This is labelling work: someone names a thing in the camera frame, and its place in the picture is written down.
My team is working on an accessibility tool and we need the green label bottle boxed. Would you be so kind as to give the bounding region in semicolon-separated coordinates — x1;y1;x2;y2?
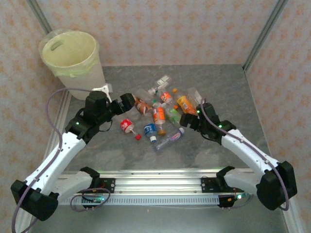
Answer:
164;104;182;126

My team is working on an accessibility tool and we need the brown label bottle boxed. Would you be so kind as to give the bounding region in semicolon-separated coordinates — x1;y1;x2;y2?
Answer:
134;96;154;115

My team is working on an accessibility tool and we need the yellow orange juice bottle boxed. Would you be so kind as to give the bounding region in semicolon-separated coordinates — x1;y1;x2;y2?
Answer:
172;88;197;115

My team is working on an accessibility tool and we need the round clear bottle green band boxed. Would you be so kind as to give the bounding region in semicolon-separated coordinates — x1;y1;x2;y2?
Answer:
136;88;158;105

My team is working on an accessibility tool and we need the purple label clear bottle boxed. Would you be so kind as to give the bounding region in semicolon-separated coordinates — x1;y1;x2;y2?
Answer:
154;127;185;150

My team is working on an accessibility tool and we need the red cola bottle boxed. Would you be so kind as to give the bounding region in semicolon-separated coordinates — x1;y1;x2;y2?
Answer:
120;118;142;141

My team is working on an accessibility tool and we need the clear plastic bottle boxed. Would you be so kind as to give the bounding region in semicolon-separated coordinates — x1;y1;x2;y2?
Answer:
187;87;203;105

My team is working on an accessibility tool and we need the orange text label bottle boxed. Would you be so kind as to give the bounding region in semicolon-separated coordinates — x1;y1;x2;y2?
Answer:
152;103;168;136

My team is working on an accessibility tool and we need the small orange label bottle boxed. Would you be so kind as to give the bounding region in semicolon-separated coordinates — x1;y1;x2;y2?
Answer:
157;90;179;110

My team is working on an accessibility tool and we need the blue label bottle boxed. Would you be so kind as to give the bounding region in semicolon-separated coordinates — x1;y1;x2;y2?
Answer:
143;123;158;144

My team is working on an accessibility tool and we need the white plastic bin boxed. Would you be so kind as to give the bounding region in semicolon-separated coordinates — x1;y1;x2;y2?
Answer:
40;29;106;100

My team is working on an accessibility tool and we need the translucent green bin liner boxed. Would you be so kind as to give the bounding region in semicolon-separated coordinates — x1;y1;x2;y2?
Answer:
38;28;101;78

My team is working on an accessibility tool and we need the square clear bottle green band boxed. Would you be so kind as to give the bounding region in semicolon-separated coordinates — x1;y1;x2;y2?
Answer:
147;74;172;96

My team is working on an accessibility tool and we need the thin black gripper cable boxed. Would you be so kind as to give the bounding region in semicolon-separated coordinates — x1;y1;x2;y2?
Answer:
97;118;114;133

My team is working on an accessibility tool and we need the aluminium side frame rail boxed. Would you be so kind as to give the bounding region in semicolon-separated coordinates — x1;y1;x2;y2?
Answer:
43;92;71;170

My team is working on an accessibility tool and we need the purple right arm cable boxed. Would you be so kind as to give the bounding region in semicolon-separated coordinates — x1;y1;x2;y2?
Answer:
200;98;290;212

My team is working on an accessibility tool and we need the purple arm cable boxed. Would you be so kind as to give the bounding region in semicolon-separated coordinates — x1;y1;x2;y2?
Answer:
11;87;111;233
200;98;290;212

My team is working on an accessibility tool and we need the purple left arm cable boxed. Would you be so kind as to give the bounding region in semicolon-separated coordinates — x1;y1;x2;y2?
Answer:
11;87;111;233

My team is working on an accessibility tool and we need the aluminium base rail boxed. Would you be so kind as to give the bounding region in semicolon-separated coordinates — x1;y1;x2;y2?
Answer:
57;168;253;195

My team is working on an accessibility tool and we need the white slotted cable duct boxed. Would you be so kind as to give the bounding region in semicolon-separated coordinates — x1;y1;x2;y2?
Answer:
58;195;221;206

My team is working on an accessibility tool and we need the aluminium frame post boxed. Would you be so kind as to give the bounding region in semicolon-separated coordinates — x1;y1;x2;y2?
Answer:
242;0;290;73
25;0;53;34

